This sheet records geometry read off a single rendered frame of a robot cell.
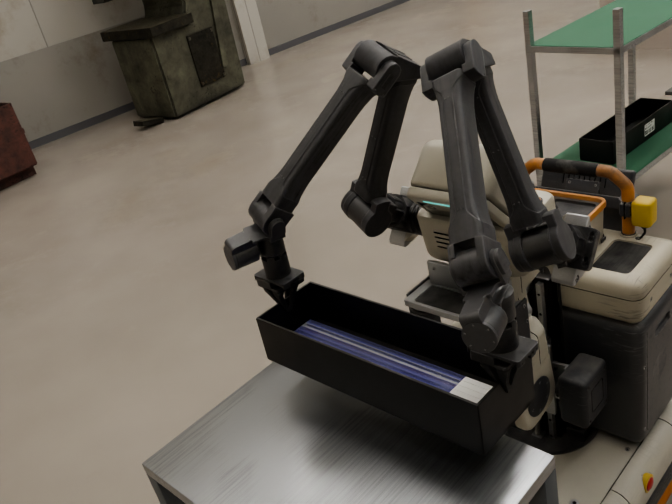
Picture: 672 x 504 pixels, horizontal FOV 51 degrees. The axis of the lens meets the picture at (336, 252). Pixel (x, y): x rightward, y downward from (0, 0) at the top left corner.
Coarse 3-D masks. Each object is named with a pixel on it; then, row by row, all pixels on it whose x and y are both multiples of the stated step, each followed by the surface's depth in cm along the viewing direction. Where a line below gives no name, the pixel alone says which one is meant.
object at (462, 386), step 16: (320, 336) 153; (336, 336) 152; (352, 336) 151; (352, 352) 146; (368, 352) 145; (384, 352) 144; (400, 368) 138; (416, 368) 137; (432, 368) 136; (432, 384) 132; (448, 384) 131; (464, 384) 130; (480, 384) 129
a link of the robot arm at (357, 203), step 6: (360, 198) 161; (354, 204) 161; (360, 204) 160; (366, 204) 159; (390, 204) 161; (348, 210) 162; (354, 210) 160; (360, 210) 159; (366, 210) 158; (390, 210) 162; (354, 216) 161; (360, 216) 159; (354, 222) 162; (360, 222) 159; (360, 228) 161
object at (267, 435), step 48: (288, 384) 159; (192, 432) 152; (240, 432) 148; (288, 432) 145; (336, 432) 142; (384, 432) 139; (192, 480) 139; (240, 480) 136; (288, 480) 133; (336, 480) 131; (384, 480) 128; (432, 480) 126; (480, 480) 124; (528, 480) 121
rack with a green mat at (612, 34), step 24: (624, 0) 346; (648, 0) 336; (528, 24) 305; (576, 24) 325; (600, 24) 316; (624, 24) 307; (648, 24) 299; (528, 48) 311; (552, 48) 302; (576, 48) 294; (600, 48) 286; (624, 48) 281; (528, 72) 317; (624, 96) 290; (624, 120) 295; (576, 144) 355; (624, 144) 300; (648, 144) 336; (624, 168) 304; (648, 168) 319
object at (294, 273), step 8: (280, 256) 150; (264, 264) 152; (272, 264) 150; (280, 264) 151; (288, 264) 153; (264, 272) 156; (272, 272) 151; (280, 272) 152; (288, 272) 153; (296, 272) 153; (264, 280) 154; (272, 280) 152; (280, 280) 151; (288, 280) 151
